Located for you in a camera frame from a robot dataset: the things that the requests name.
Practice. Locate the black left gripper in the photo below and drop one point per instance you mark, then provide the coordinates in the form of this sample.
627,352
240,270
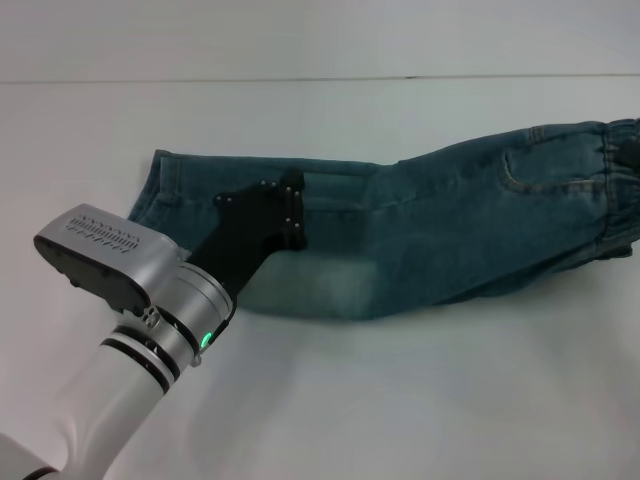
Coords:
240,235

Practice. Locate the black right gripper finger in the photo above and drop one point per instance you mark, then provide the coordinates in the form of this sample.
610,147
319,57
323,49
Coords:
629,156

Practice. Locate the blue denim shorts with print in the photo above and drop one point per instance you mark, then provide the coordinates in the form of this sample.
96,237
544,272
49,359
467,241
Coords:
425,225

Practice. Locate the white and silver left arm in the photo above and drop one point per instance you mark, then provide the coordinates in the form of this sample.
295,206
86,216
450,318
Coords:
130,380

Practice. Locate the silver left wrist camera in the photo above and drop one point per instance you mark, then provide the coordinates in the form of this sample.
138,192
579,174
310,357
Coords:
105,255

